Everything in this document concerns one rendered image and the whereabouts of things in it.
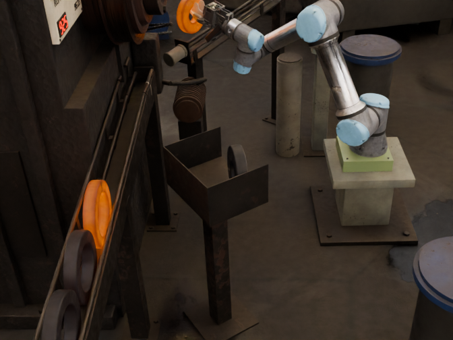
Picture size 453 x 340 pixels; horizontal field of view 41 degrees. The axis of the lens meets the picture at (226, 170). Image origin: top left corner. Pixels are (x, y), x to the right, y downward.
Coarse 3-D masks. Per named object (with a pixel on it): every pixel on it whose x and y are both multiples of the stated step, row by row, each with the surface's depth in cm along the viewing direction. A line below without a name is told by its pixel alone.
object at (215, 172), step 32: (192, 160) 190; (224, 160) 195; (192, 192) 174; (224, 192) 168; (256, 192) 175; (224, 224) 192; (224, 256) 200; (224, 288) 208; (192, 320) 218; (224, 320) 216; (256, 320) 217
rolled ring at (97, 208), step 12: (96, 180) 161; (96, 192) 156; (108, 192) 167; (84, 204) 154; (96, 204) 155; (108, 204) 168; (84, 216) 153; (96, 216) 155; (108, 216) 168; (84, 228) 154; (96, 228) 155; (96, 240) 156
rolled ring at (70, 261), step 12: (72, 240) 143; (84, 240) 146; (72, 252) 141; (84, 252) 154; (72, 264) 140; (84, 264) 154; (96, 264) 157; (72, 276) 139; (84, 276) 154; (72, 288) 140; (84, 288) 151; (84, 300) 146
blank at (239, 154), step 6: (228, 150) 181; (234, 150) 173; (240, 150) 173; (228, 156) 182; (234, 156) 172; (240, 156) 172; (228, 162) 183; (234, 162) 173; (240, 162) 171; (246, 162) 171; (228, 168) 184; (234, 168) 174; (240, 168) 171; (246, 168) 171; (234, 174) 181; (240, 174) 171
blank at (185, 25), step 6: (186, 0) 244; (192, 0) 246; (198, 0) 249; (180, 6) 244; (186, 6) 244; (192, 6) 247; (180, 12) 244; (186, 12) 245; (180, 18) 245; (186, 18) 246; (192, 18) 254; (180, 24) 247; (186, 24) 247; (192, 24) 250; (198, 24) 254; (186, 30) 249; (192, 30) 252; (198, 30) 255
